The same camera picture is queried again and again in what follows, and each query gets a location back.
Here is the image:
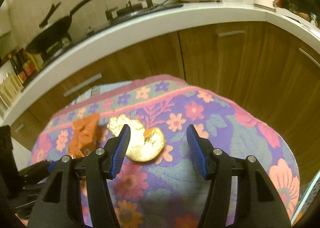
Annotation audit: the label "light blue trash basket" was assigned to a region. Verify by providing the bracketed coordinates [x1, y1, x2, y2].
[291, 171, 319, 226]

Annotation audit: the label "sauce bottles on counter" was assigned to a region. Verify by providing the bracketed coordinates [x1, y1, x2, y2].
[8, 47, 39, 84]

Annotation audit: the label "brown wooden cabinets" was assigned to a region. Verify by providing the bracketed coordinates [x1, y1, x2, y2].
[11, 22, 319, 185]

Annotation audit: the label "orange snack wrapper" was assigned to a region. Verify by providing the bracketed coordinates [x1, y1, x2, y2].
[67, 113, 104, 159]

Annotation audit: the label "orange peel piece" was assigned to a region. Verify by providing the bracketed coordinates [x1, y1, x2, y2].
[107, 114, 166, 162]

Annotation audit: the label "white countertop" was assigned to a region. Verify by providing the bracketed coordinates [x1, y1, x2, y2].
[1, 2, 319, 125]

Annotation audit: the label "floral purple tablecloth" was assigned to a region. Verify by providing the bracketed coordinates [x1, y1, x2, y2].
[29, 75, 300, 227]

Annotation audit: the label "black wok pan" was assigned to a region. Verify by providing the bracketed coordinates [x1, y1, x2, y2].
[25, 0, 92, 54]

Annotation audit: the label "black gas stove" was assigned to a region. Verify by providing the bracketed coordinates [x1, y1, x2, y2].
[42, 0, 183, 67]

